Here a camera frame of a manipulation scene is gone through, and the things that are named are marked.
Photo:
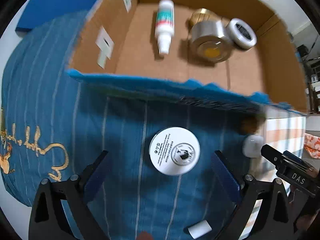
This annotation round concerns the white jar black lid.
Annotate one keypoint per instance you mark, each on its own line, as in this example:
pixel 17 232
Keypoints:
pixel 241 33

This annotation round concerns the white floss case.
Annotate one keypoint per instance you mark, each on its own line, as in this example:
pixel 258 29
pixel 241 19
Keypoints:
pixel 252 146

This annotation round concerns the orange white cloth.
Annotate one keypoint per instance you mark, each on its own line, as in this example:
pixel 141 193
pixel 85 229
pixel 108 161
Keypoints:
pixel 312 145

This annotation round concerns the open cardboard box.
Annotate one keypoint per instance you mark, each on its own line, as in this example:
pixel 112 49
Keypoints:
pixel 117 51

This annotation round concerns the blue foam cushion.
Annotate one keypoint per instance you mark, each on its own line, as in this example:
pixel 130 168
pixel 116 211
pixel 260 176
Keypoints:
pixel 38 12

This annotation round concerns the brown walnut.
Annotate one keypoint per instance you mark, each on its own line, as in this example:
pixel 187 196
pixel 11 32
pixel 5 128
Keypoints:
pixel 249 126

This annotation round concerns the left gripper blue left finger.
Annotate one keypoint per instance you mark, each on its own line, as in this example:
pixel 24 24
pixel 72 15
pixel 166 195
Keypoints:
pixel 94 176

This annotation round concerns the small white cylinder bottle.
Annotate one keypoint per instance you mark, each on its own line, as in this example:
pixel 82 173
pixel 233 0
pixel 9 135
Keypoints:
pixel 199 229

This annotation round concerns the white glue tube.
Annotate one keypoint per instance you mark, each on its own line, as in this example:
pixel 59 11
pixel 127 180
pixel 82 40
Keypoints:
pixel 164 26

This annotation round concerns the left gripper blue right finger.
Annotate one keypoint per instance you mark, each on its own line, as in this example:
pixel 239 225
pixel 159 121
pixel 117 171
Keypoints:
pixel 225 177

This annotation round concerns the silver tape roll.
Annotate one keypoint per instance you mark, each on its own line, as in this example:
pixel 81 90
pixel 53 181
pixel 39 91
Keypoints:
pixel 210 41

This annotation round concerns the blue striped blanket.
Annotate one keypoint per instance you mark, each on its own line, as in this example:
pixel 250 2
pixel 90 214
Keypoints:
pixel 55 126

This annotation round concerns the gold round tin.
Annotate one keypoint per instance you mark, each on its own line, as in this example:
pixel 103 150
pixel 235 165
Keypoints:
pixel 201 15

